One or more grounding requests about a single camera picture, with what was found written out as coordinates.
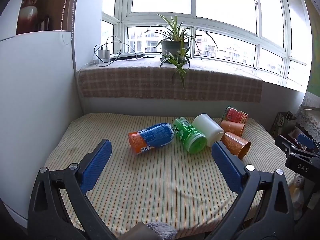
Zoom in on green tea cup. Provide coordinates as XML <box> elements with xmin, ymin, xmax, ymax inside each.
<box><xmin>172</xmin><ymin>117</ymin><xmax>207</xmax><ymax>154</ymax></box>

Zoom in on orange paper cup near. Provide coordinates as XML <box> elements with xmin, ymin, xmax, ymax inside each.
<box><xmin>221</xmin><ymin>132</ymin><xmax>251</xmax><ymax>160</ymax></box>

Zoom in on orange paper cup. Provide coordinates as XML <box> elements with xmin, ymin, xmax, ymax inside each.
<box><xmin>220</xmin><ymin>120</ymin><xmax>245</xmax><ymax>137</ymax></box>
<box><xmin>221</xmin><ymin>132</ymin><xmax>251</xmax><ymax>160</ymax></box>

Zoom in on orange paper cup far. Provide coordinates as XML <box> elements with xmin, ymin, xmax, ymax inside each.
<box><xmin>220</xmin><ymin>120</ymin><xmax>245</xmax><ymax>137</ymax></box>

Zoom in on red green printed cup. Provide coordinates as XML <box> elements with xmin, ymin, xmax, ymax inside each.
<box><xmin>221</xmin><ymin>106</ymin><xmax>248</xmax><ymax>124</ymax></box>

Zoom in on white plastic cup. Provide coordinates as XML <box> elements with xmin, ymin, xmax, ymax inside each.
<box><xmin>192</xmin><ymin>113</ymin><xmax>225</xmax><ymax>147</ymax></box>

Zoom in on white lace cloth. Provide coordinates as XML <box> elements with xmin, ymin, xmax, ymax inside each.
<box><xmin>297</xmin><ymin>105</ymin><xmax>319</xmax><ymax>142</ymax></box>

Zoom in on green printed paper bag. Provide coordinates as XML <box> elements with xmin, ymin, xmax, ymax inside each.
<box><xmin>269</xmin><ymin>111</ymin><xmax>297</xmax><ymax>138</ymax></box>

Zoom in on striped table cloth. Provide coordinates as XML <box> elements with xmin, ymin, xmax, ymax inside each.
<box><xmin>43</xmin><ymin>112</ymin><xmax>297</xmax><ymax>239</ymax></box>

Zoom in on white cabinet panel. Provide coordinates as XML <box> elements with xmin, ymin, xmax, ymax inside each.
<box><xmin>1</xmin><ymin>31</ymin><xmax>82</xmax><ymax>226</ymax></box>

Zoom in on plaid brown sill cloth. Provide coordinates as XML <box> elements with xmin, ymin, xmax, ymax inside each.
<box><xmin>78</xmin><ymin>67</ymin><xmax>263</xmax><ymax>102</ymax></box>

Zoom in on potted spider plant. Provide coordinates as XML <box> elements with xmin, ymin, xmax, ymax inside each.
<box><xmin>144</xmin><ymin>13</ymin><xmax>219</xmax><ymax>88</ymax></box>

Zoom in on dark flat laptop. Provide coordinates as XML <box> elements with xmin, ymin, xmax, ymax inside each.
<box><xmin>110</xmin><ymin>51</ymin><xmax>145</xmax><ymax>61</ymax></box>

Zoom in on white charger with cables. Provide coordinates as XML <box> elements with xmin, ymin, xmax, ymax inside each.
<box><xmin>79</xmin><ymin>35</ymin><xmax>139</xmax><ymax>71</ymax></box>

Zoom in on beaded blind cord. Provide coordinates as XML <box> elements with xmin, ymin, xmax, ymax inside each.
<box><xmin>60</xmin><ymin>0</ymin><xmax>75</xmax><ymax>45</ymax></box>

